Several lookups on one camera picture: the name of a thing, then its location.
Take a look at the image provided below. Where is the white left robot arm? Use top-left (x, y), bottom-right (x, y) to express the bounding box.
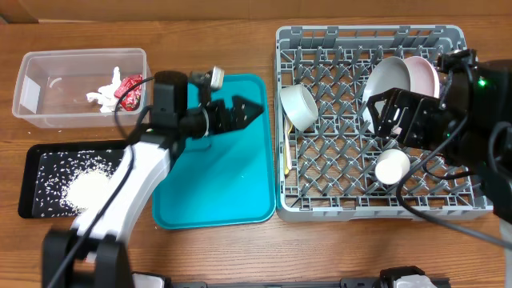
top-left (42, 67), bottom-right (264, 287)

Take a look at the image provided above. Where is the teal plastic tray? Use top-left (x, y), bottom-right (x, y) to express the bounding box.
top-left (151, 74), bottom-right (278, 230)

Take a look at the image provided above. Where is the crumpled white tissue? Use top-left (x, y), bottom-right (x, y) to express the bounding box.
top-left (86, 66), bottom-right (122, 113)

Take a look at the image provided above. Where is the light grey plate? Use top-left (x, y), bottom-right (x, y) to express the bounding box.
top-left (361, 56), bottom-right (412, 135)

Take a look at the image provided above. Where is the clear plastic waste bin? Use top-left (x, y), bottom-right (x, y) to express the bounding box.
top-left (12, 48), bottom-right (151, 129)

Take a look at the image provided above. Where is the black waste tray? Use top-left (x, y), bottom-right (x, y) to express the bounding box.
top-left (18, 140), bottom-right (126, 218)

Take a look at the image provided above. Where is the grey dishwasher rack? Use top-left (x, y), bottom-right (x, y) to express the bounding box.
top-left (274, 24), bottom-right (503, 223)

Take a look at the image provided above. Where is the yellow plastic spoon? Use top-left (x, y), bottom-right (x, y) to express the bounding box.
top-left (284, 117), bottom-right (292, 175)

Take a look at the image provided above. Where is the white pink-rimmed plate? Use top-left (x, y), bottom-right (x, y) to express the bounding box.
top-left (393, 56), bottom-right (440, 98)

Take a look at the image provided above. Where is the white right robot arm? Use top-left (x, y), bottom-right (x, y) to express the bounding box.
top-left (366, 49), bottom-right (511, 251)

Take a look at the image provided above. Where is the cream plastic cup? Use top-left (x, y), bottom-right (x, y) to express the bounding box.
top-left (374, 149), bottom-right (410, 185)

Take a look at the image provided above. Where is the red crumpled wrapper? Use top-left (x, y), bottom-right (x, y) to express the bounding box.
top-left (114, 74), bottom-right (144, 112)

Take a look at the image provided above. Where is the spilled white rice pile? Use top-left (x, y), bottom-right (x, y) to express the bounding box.
top-left (32, 149), bottom-right (124, 218)

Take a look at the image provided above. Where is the grey bowl of rice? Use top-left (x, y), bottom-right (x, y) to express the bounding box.
top-left (279, 84), bottom-right (318, 131)

